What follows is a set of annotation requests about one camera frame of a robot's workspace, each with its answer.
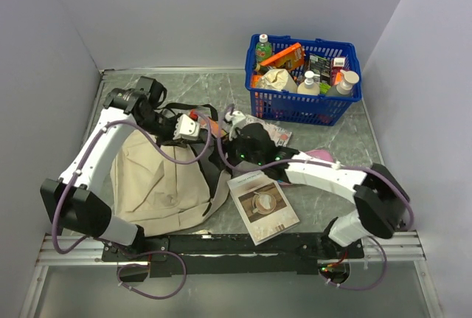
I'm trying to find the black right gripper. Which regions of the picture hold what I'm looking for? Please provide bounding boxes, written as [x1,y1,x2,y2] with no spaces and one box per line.
[208,129,263,171]

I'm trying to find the coffee cover book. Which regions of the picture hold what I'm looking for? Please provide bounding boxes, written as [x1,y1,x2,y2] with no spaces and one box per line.
[228,171,300,246]

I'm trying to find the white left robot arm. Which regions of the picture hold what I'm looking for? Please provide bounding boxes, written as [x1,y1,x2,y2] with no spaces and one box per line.
[40,77,176,260]

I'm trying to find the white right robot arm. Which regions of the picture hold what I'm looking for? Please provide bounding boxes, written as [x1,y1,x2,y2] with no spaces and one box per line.
[218,123,414,257]

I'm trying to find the beige crumpled paper bag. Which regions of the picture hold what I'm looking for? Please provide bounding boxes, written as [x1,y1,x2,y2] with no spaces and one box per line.
[255,69,297,93]

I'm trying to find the blue plastic basket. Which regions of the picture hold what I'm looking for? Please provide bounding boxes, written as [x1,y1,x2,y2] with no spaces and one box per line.
[245,34,362,126]

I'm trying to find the pink blue pencil case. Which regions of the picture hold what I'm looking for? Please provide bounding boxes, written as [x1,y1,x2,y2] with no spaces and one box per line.
[283,149,335,186]

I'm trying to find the cream pump bottle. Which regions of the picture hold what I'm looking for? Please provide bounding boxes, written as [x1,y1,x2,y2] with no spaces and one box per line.
[297,70,320,96]

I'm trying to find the green tea bottle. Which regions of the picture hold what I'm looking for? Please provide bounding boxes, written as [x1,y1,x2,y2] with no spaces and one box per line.
[255,34,273,63]

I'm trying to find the orange snack box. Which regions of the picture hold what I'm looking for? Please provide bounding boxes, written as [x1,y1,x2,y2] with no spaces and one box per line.
[253,43,305,73]

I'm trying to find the dark snack packet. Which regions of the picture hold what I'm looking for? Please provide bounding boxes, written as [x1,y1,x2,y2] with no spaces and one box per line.
[306,54,331,85]

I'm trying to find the grey pump bottle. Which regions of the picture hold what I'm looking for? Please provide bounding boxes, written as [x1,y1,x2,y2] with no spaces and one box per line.
[325,69,360,97]

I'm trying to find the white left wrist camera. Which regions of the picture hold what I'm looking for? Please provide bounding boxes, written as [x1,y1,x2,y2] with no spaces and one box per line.
[173,114,201,141]

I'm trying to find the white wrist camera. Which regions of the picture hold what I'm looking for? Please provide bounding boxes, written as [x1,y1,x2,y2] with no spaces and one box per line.
[173,114,201,141]
[224,111,246,141]

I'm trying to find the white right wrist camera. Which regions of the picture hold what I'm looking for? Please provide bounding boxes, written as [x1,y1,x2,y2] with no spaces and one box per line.
[224,111,246,141]

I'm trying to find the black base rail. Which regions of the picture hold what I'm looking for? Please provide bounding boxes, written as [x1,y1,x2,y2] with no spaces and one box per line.
[102,232,364,277]

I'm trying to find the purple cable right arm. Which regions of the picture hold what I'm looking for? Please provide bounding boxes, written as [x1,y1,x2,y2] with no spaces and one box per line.
[215,103,416,234]

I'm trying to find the aluminium frame rail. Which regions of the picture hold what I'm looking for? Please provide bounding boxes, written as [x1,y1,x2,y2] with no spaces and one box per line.
[36,232,426,266]

